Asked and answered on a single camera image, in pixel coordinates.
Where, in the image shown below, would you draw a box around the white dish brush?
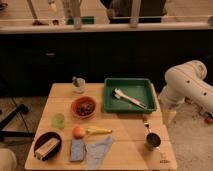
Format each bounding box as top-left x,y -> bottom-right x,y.
114,88 -> 146,109

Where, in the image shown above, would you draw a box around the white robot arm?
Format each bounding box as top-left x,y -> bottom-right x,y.
158,60 -> 213,125

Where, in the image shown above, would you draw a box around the metal measuring cup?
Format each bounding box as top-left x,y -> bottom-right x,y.
142,117 -> 161,151

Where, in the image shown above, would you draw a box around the green plastic tray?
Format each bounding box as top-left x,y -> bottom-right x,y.
103,78 -> 157,114

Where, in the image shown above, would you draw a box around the light blue cloth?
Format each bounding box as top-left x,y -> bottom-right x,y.
86,136 -> 113,170

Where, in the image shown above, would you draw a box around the orange bowl with dark food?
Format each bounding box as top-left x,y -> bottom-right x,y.
71,96 -> 96,119

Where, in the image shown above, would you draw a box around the orange round fruit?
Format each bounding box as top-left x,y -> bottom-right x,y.
72,126 -> 86,139

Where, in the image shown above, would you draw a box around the blue sponge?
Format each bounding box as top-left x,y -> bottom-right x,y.
70,139 -> 85,162

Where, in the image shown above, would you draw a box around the small green cup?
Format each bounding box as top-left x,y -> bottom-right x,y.
51,113 -> 65,129

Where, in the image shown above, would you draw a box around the beige block sponge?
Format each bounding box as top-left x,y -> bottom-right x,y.
35,138 -> 60,160

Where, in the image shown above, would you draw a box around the black chair base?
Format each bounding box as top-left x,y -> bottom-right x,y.
0,104 -> 35,142

